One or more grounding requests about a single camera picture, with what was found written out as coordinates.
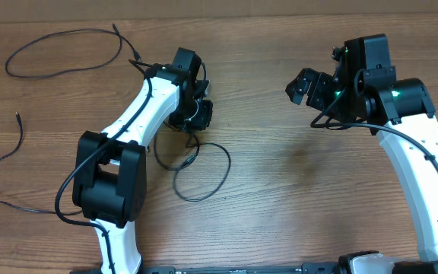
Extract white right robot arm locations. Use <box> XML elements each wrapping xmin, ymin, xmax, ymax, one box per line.
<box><xmin>285</xmin><ymin>34</ymin><xmax>438</xmax><ymax>273</ymax></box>

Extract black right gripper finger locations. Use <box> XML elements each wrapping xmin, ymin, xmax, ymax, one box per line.
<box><xmin>294</xmin><ymin>68</ymin><xmax>321</xmax><ymax>90</ymax></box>
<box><xmin>285</xmin><ymin>84</ymin><xmax>308</xmax><ymax>105</ymax></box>

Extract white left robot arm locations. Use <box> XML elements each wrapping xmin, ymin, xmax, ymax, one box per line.
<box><xmin>72</xmin><ymin>48</ymin><xmax>213</xmax><ymax>273</ymax></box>

